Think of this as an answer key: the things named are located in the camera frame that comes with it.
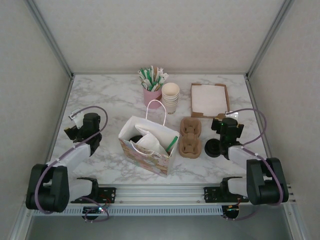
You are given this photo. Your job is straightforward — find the grey slotted cable duct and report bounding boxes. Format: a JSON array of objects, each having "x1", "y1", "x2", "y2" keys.
[{"x1": 32, "y1": 206, "x2": 225, "y2": 216}]

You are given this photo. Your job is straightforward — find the black cup lid stack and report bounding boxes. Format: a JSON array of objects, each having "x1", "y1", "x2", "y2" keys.
[{"x1": 204, "y1": 138, "x2": 223, "y2": 158}]

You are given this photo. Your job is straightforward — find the white wrapped straw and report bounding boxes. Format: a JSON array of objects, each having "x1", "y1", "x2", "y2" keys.
[
  {"x1": 156, "y1": 67, "x2": 166, "y2": 88},
  {"x1": 158, "y1": 73, "x2": 169, "y2": 89}
]

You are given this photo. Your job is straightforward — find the pink straw holder cup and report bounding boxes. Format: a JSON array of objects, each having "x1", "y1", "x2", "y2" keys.
[{"x1": 142, "y1": 87, "x2": 163, "y2": 110}]

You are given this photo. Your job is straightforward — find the aluminium side rail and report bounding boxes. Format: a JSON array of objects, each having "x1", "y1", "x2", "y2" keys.
[
  {"x1": 37, "y1": 74, "x2": 76, "y2": 187},
  {"x1": 244, "y1": 74, "x2": 293, "y2": 187}
]

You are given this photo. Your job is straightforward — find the brown pulp cup carrier stack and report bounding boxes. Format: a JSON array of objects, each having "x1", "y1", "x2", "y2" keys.
[{"x1": 177, "y1": 117, "x2": 203, "y2": 159}]

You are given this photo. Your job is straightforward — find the white napkin stack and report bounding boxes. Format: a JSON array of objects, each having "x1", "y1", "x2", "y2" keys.
[{"x1": 192, "y1": 84, "x2": 229, "y2": 115}]

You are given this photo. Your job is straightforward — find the green striped wrapped straw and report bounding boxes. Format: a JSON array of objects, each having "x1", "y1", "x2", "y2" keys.
[
  {"x1": 148, "y1": 65, "x2": 156, "y2": 88},
  {"x1": 137, "y1": 69, "x2": 151, "y2": 90},
  {"x1": 142, "y1": 66, "x2": 153, "y2": 90}
]

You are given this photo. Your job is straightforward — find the aluminium frame post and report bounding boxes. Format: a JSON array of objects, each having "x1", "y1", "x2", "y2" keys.
[
  {"x1": 24, "y1": 0, "x2": 75, "y2": 79},
  {"x1": 245, "y1": 0, "x2": 296, "y2": 79}
]

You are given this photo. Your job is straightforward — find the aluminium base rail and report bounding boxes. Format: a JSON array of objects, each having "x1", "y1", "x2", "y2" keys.
[{"x1": 26, "y1": 184, "x2": 297, "y2": 205}]

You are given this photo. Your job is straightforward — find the brown cardboard napkin tray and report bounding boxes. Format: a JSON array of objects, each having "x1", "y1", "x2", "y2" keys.
[{"x1": 190, "y1": 83, "x2": 231, "y2": 119}]

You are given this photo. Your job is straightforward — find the brown wrapped stirrer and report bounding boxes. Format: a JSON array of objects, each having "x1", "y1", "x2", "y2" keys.
[{"x1": 152, "y1": 66, "x2": 161, "y2": 90}]

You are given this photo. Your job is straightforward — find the patterned paper gift bag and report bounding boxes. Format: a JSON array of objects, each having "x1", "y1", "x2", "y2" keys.
[{"x1": 118, "y1": 99, "x2": 180, "y2": 178}]

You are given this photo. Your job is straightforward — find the stack of paper cups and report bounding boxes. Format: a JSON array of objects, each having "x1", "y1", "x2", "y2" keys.
[{"x1": 161, "y1": 82, "x2": 181, "y2": 116}]

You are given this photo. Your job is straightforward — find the green drinking straw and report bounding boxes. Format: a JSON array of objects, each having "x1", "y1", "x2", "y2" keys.
[{"x1": 166, "y1": 136, "x2": 180, "y2": 153}]

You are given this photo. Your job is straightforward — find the white paper napkin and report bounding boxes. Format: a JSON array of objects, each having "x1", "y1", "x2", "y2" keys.
[{"x1": 134, "y1": 124, "x2": 162, "y2": 152}]

